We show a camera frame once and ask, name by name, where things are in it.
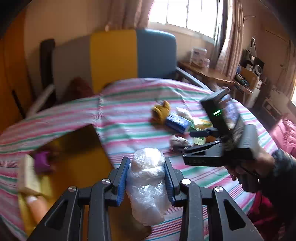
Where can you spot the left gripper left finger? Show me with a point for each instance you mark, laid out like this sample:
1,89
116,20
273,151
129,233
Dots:
64,220

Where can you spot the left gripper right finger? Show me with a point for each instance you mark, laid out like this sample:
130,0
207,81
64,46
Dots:
226,220

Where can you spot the yellow green noodle packet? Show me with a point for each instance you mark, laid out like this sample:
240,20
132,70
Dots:
200,125

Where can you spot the white plastic bundle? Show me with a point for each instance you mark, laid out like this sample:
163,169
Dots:
146,188

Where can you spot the purple snack packet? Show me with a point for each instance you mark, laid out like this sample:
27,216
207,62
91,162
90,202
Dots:
41,163

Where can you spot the blue tissue pack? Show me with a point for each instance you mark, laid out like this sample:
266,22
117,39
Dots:
177,123

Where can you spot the yellow tape measure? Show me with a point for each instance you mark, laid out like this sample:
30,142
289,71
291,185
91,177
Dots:
160,112

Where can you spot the dark sleeve forearm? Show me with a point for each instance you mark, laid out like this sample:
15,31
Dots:
279,186

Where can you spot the right hand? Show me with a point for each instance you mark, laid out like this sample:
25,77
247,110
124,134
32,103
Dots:
262,165

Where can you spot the pink tube bottle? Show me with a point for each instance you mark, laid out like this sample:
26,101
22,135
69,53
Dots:
38,207

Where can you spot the red cloth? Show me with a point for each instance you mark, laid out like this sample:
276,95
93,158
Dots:
261,210

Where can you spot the gold tin box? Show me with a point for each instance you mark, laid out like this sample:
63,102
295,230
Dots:
78,159

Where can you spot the cluttered shelf unit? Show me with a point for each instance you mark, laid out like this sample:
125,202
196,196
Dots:
247,79

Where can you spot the cream soap box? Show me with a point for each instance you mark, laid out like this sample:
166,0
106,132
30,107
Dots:
28,181

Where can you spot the wooden side table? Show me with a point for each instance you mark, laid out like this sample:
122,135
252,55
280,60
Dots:
207,74

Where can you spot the pink curtain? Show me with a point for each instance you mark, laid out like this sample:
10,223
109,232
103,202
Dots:
230,54

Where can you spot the white box on table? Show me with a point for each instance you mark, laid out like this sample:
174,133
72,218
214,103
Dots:
198,56

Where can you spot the striped bed sheet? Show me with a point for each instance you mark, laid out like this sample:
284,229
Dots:
121,115

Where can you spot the dark red pillow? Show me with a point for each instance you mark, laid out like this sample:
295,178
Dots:
77,89

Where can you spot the grey yellow blue headboard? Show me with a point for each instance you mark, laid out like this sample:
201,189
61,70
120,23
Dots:
104,57

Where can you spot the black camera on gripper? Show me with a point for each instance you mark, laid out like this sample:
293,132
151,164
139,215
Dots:
221,110

